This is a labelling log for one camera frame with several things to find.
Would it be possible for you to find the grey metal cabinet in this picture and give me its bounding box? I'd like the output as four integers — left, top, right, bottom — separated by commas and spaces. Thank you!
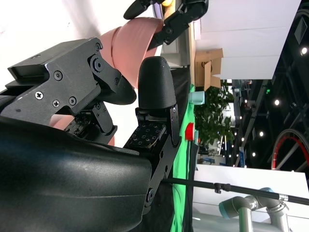
161, 40, 191, 70

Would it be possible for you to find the light wooden tabletop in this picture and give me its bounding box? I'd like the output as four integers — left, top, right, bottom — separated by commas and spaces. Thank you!
187, 21, 197, 86

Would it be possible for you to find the red cup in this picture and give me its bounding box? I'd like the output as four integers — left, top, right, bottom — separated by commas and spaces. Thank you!
185, 122, 196, 141

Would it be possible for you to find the green cloth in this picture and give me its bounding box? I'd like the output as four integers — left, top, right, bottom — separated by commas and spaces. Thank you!
170, 84, 201, 232

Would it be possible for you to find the green leafy plant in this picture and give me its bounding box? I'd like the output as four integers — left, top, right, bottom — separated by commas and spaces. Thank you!
194, 81, 236, 148

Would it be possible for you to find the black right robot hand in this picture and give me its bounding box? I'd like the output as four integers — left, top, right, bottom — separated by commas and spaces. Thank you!
0, 37, 183, 232

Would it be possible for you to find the red rimmed black wheel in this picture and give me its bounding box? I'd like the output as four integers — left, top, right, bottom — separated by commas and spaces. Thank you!
271, 128, 309, 171

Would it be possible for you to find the white panelled booth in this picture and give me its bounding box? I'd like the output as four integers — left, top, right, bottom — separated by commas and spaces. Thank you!
193, 0, 302, 81

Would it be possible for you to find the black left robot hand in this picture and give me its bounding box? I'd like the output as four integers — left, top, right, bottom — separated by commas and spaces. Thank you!
123, 0, 210, 46

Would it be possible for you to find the pale teal cup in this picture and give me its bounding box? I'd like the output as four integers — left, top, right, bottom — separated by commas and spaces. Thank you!
189, 90, 206, 106

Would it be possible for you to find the cardboard box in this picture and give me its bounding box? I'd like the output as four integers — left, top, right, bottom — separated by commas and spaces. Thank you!
194, 47, 224, 91

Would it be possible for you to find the black boom pole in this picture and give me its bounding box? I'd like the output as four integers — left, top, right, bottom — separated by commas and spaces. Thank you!
161, 178, 309, 206

